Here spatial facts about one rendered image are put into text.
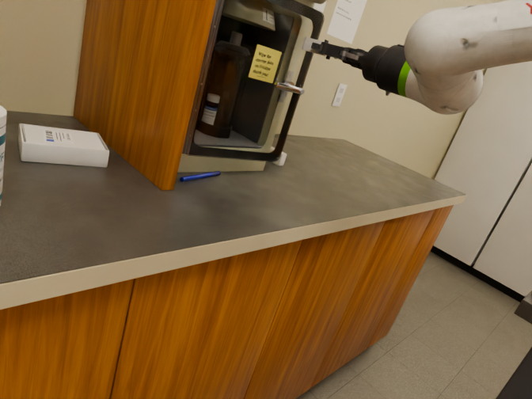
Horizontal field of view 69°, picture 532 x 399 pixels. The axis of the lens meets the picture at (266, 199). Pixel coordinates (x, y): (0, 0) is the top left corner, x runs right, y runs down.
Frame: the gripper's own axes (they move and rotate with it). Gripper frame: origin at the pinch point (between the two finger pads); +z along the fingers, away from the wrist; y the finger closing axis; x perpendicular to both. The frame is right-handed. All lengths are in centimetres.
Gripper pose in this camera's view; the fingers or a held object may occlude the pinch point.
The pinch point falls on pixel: (315, 46)
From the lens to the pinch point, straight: 102.8
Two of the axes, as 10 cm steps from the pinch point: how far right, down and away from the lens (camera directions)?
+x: -2.9, 8.9, 3.5
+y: -6.8, 0.7, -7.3
